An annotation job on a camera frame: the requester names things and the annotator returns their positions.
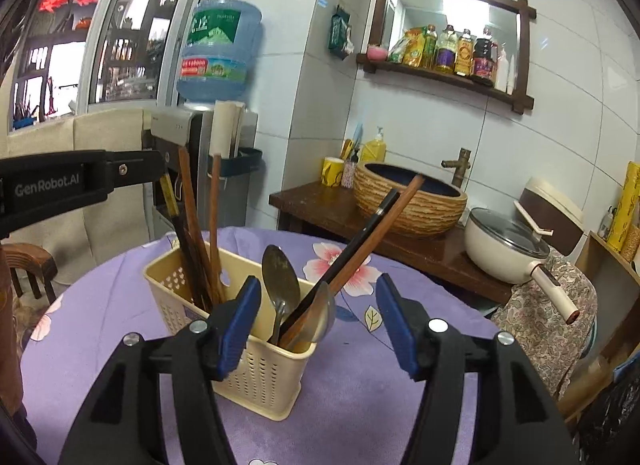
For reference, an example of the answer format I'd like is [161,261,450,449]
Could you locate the yellow mug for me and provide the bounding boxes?
[321,156,346,189]

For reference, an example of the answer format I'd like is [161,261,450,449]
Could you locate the brown wooden chopstick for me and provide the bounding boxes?
[209,152,225,303]
[287,174,426,348]
[177,146,217,308]

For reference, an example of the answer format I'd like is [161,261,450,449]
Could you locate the orange label sauce bottle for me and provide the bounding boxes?
[455,29,475,77]

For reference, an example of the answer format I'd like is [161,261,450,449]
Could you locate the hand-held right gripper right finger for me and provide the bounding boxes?
[375,274,581,465]

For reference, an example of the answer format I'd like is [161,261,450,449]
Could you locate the dark plastic tray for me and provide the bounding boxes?
[220,148,263,178]

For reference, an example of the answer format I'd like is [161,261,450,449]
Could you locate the tall white bottle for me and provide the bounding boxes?
[495,42,510,91]

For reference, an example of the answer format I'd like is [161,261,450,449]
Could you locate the blue water bottle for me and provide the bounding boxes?
[176,0,263,102]

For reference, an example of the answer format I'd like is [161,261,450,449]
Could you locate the yellow package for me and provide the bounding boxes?
[606,161,640,252]

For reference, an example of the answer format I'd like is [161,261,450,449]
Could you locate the green capped oil bottle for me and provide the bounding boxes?
[422,25,438,68]

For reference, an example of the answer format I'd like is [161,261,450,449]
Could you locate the bronze bamboo style faucet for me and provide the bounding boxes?
[441,148,473,188]

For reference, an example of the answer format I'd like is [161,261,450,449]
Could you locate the yellow food packet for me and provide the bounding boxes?
[387,28,426,67]

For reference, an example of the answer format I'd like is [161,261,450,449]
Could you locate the small white bottle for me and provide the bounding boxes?
[597,206,615,241]

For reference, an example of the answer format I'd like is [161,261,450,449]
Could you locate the floral patterned cloth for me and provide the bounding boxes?
[490,247,598,398]

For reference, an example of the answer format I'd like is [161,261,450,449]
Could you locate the cream and brown rice cooker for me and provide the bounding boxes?
[514,176,586,258]

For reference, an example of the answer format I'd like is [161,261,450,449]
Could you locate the wooden crate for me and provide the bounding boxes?
[575,230,640,361]

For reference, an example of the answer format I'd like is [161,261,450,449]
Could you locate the wooden framed wall mirror shelf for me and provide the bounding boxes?
[356,0,537,116]

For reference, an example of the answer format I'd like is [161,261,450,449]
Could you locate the amber oil bottle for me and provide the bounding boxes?
[434,25,458,73]

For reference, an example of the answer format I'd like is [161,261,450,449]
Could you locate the dark wooden chair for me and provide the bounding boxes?
[0,242,58,313]

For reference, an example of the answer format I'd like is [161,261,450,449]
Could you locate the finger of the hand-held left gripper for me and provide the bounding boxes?
[102,149,167,188]

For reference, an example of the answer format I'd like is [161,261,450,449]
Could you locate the woven basket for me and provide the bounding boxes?
[620,222,640,263]

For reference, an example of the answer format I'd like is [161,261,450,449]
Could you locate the cream paper roll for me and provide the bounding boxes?
[209,100,247,158]

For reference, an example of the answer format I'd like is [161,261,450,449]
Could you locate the dark soy sauce bottle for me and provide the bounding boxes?
[472,25,497,86]

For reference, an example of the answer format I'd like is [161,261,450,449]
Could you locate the woven pattern basin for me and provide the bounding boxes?
[352,162,469,238]

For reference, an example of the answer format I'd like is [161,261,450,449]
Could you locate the grey water dispenser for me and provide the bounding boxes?
[150,104,261,233]

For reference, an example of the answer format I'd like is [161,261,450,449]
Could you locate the beige covered sofa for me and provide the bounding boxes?
[0,108,166,296]

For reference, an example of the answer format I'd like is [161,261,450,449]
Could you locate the yellow soap dispenser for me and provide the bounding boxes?
[360,126,387,165]

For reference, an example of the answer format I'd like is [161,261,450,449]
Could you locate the dark wooden counter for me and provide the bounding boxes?
[269,180,516,306]

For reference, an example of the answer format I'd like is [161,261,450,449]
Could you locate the cream perforated utensil holder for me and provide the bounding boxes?
[142,242,331,421]

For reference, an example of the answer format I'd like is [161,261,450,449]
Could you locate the cream frying pan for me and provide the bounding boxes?
[464,208,581,323]

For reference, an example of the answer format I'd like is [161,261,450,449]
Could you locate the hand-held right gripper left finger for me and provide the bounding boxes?
[57,275,263,465]

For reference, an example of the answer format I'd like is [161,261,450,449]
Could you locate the aluminium window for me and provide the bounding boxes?
[0,0,221,133]

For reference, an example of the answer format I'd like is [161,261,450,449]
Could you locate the glass pan lid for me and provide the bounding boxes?
[469,208,551,258]

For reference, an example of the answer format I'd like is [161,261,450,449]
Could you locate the purple floral tablecloth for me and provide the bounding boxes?
[20,226,501,465]

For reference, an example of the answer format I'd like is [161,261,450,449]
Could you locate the person's brown clothing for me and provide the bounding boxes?
[0,245,25,416]

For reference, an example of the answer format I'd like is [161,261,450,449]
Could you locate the green hanging packet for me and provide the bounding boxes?
[328,5,353,60]

